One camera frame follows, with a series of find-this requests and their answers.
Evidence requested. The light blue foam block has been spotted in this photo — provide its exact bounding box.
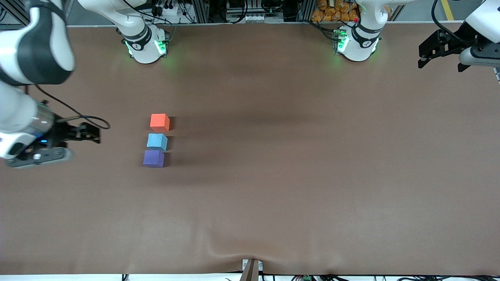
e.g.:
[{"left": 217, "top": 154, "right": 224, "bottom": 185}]
[{"left": 146, "top": 133, "right": 168, "bottom": 151}]

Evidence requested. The purple foam block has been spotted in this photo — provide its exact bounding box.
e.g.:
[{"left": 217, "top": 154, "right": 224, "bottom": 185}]
[{"left": 143, "top": 150, "right": 165, "bottom": 168}]

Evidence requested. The orange foam block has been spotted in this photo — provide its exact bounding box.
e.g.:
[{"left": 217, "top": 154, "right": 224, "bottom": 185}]
[{"left": 150, "top": 114, "right": 171, "bottom": 132}]

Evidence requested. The pile of orange bags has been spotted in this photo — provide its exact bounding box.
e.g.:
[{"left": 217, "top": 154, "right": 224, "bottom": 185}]
[{"left": 312, "top": 0, "right": 360, "bottom": 23}]

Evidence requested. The brown table cover mat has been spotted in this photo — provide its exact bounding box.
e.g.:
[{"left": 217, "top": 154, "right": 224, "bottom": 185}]
[{"left": 0, "top": 23, "right": 500, "bottom": 276}]

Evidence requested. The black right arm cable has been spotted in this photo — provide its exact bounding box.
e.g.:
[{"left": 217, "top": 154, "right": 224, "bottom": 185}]
[{"left": 27, "top": 84, "right": 111, "bottom": 130}]

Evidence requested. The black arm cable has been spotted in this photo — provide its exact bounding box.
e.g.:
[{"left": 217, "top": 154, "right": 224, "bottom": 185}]
[
  {"left": 27, "top": 84, "right": 111, "bottom": 130},
  {"left": 431, "top": 0, "right": 469, "bottom": 40}
]

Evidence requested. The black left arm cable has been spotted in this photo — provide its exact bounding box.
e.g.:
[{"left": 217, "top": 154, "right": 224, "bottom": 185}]
[{"left": 431, "top": 0, "right": 469, "bottom": 40}]

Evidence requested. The metal table clamp bracket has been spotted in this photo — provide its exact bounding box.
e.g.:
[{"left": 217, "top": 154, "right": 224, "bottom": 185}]
[{"left": 241, "top": 258, "right": 264, "bottom": 281}]

